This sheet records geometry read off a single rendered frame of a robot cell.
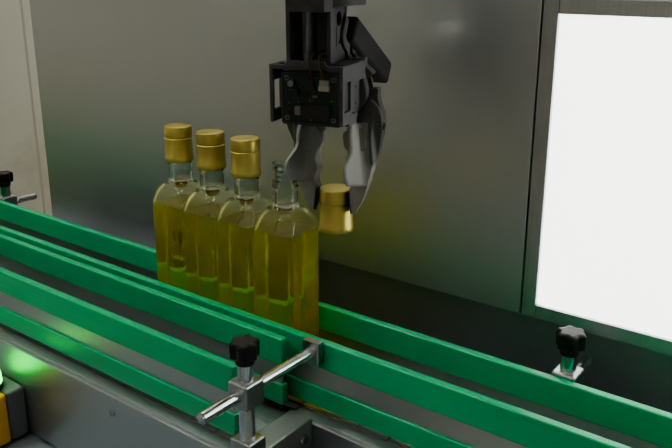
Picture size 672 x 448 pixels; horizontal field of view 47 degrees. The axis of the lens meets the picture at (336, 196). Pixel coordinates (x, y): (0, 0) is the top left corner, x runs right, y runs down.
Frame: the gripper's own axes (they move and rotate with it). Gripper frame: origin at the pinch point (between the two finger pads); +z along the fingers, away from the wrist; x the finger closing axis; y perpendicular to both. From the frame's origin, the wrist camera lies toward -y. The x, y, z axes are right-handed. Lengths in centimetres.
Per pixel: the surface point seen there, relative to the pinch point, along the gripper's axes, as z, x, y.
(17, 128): 51, -242, -208
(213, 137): -3.0, -18.3, -7.7
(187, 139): -1.8, -23.5, -10.2
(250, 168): -0.2, -12.8, -6.1
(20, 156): 64, -242, -208
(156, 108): -1, -42, -31
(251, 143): -3.0, -12.6, -6.3
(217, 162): 0.1, -18.1, -8.0
